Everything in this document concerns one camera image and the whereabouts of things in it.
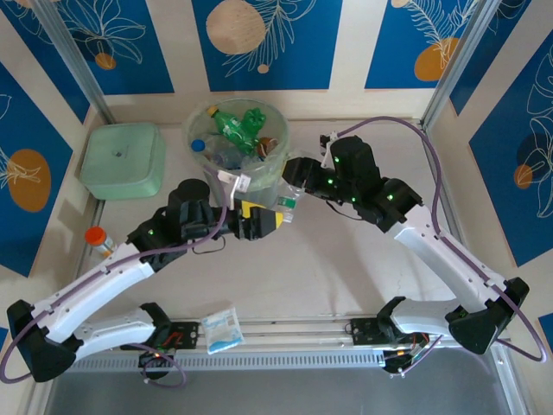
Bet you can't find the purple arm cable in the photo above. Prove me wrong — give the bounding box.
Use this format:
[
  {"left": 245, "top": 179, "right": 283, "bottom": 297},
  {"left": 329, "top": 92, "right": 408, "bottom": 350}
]
[
  {"left": 340, "top": 115, "right": 549, "bottom": 363},
  {"left": 0, "top": 166, "right": 232, "bottom": 390}
]

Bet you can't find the aluminium frame post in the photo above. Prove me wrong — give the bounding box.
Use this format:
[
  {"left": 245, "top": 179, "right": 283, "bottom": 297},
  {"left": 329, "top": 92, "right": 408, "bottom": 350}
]
[
  {"left": 421, "top": 0, "right": 505, "bottom": 131},
  {"left": 32, "top": 0, "right": 117, "bottom": 125}
]

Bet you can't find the aluminium mounting rail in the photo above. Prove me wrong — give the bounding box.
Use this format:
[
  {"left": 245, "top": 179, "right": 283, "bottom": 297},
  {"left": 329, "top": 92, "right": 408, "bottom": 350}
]
[{"left": 170, "top": 316, "right": 450, "bottom": 347}]

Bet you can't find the gray mesh waste bin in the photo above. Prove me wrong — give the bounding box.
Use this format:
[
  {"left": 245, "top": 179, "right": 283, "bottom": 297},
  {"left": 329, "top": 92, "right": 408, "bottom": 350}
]
[{"left": 185, "top": 98, "right": 291, "bottom": 211}]

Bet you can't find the white blue wipes packet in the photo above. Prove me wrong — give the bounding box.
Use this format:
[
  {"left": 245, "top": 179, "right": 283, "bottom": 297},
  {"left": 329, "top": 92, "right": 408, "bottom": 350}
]
[{"left": 200, "top": 306, "right": 245, "bottom": 355}]

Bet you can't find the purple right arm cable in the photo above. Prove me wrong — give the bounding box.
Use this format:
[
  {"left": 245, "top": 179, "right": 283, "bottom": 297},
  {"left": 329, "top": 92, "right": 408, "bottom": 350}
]
[{"left": 340, "top": 115, "right": 549, "bottom": 363}]

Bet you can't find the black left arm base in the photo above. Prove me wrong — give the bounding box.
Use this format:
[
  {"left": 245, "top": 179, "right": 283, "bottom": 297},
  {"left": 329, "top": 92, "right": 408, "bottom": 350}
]
[{"left": 137, "top": 319, "right": 200, "bottom": 381}]

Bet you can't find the clear bottle green cap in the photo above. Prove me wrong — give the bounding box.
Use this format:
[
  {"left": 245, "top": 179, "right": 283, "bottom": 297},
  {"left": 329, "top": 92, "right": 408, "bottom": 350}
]
[{"left": 278, "top": 183, "right": 304, "bottom": 227}]

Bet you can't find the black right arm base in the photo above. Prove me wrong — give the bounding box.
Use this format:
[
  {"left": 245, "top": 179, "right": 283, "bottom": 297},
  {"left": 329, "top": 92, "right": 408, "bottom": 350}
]
[{"left": 344, "top": 317, "right": 433, "bottom": 377}]

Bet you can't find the brown coffee bottle cream cap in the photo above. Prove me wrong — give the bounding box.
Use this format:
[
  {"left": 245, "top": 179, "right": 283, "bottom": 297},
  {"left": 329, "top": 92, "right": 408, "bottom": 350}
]
[{"left": 257, "top": 136, "right": 281, "bottom": 157}]

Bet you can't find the gray slotted cable duct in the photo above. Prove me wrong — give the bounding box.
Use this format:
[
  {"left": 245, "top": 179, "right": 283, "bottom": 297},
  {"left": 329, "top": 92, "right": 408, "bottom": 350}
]
[{"left": 64, "top": 348, "right": 390, "bottom": 373}]

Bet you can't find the aluminium side rail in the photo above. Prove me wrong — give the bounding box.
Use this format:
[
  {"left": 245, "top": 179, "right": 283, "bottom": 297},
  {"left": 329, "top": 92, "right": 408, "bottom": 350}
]
[
  {"left": 71, "top": 197, "right": 107, "bottom": 282},
  {"left": 418, "top": 122, "right": 466, "bottom": 252}
]

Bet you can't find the clear bottle blue cap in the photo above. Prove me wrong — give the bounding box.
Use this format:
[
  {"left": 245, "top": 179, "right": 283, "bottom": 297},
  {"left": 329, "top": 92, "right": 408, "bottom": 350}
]
[{"left": 191, "top": 137, "right": 226, "bottom": 159}]

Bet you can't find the clear green bin liner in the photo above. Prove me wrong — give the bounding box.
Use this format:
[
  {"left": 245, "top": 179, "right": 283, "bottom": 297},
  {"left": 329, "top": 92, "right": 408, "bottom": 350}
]
[{"left": 185, "top": 98, "right": 291, "bottom": 192}]

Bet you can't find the orange cap clear jar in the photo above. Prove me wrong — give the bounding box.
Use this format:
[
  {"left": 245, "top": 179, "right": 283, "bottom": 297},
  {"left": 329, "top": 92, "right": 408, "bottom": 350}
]
[{"left": 84, "top": 226, "right": 119, "bottom": 259}]

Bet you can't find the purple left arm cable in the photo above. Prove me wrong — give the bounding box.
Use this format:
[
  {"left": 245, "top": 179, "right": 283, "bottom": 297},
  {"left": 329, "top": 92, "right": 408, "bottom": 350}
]
[{"left": 0, "top": 166, "right": 232, "bottom": 390}]

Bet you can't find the pale green lidded box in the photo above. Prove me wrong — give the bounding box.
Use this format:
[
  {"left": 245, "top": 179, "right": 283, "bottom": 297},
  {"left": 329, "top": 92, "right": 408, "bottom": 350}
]
[{"left": 79, "top": 122, "right": 168, "bottom": 201}]

